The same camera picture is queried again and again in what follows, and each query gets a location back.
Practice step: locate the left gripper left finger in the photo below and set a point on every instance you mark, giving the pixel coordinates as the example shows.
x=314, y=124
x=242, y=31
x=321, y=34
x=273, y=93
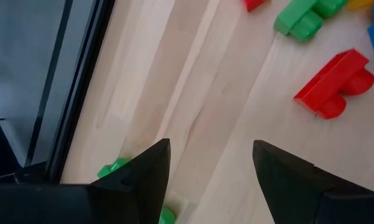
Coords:
x=133, y=199

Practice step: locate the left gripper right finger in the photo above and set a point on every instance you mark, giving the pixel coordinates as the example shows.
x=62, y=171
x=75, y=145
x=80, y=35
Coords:
x=292, y=193

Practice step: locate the green long block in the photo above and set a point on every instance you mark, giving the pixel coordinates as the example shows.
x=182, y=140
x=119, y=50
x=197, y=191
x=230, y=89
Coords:
x=112, y=168

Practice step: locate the red small block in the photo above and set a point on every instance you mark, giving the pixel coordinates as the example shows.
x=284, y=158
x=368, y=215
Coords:
x=253, y=3
x=333, y=81

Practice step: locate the green small block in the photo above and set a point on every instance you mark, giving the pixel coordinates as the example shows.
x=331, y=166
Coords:
x=298, y=21

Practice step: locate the yellow medium block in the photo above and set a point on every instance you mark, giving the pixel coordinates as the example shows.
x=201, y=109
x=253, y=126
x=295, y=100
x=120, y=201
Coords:
x=359, y=3

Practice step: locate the black metal table frame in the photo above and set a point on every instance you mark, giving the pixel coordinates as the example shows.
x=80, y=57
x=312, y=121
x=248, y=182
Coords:
x=81, y=90

